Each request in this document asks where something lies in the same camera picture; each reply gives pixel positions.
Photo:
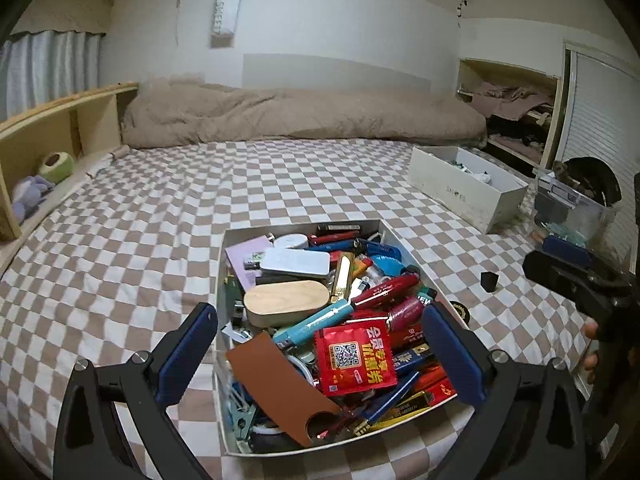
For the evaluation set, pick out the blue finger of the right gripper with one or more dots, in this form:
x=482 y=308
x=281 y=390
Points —
x=567 y=251

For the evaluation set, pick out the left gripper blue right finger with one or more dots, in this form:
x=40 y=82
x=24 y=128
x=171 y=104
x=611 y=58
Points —
x=527 y=422

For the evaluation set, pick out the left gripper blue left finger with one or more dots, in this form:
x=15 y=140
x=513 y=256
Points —
x=90 y=442

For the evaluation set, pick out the blue lighter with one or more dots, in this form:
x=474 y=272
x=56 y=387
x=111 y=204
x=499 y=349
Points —
x=372 y=249

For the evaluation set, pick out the red snack packet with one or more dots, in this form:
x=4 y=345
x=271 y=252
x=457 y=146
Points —
x=355 y=357

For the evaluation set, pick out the gold lighter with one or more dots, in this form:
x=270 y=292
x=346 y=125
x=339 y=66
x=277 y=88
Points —
x=342 y=281

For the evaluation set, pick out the teal lighter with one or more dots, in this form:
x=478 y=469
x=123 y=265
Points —
x=303 y=331

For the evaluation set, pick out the white remote control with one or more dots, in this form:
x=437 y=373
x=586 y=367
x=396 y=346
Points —
x=296 y=262

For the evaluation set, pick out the white clutter box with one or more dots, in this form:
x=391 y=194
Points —
x=422 y=384

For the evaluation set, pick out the person's right hand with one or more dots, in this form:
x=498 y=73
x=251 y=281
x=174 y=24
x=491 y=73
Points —
x=591 y=360

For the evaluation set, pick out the clear plastic storage bin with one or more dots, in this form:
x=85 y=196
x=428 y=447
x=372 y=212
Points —
x=564 y=212

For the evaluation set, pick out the black ribbed cap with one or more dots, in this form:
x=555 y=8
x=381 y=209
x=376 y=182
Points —
x=489 y=281

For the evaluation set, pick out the white shoe box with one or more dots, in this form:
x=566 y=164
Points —
x=481 y=193

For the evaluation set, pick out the black round tin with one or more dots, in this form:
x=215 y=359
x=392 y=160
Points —
x=461 y=310

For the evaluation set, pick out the blue plastic packet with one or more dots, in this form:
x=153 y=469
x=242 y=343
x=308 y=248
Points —
x=388 y=266

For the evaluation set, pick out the checkered brown white bedsheet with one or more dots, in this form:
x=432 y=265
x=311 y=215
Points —
x=126 y=258

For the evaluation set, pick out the slim red lighter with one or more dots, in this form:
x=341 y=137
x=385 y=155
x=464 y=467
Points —
x=381 y=294

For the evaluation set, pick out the brown leather pouch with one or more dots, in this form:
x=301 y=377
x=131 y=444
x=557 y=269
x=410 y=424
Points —
x=278 y=388

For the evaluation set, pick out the wooden oval lid box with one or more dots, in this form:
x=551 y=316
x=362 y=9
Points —
x=286 y=303

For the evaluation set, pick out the pink notebook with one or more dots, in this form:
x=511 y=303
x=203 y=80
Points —
x=245 y=260

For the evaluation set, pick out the purple plush toy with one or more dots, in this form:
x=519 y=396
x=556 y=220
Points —
x=28 y=194

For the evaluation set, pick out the green avocado plush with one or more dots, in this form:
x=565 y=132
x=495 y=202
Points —
x=57 y=167

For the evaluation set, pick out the wooden headboard shelf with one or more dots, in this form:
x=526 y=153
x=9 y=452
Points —
x=85 y=126

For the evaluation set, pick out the beige fluffy duvet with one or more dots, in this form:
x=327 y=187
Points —
x=168 y=113

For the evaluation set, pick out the grey window curtain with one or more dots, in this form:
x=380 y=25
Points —
x=43 y=67

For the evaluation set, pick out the white wall paper bag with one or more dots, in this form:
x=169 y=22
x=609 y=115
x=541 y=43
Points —
x=225 y=18

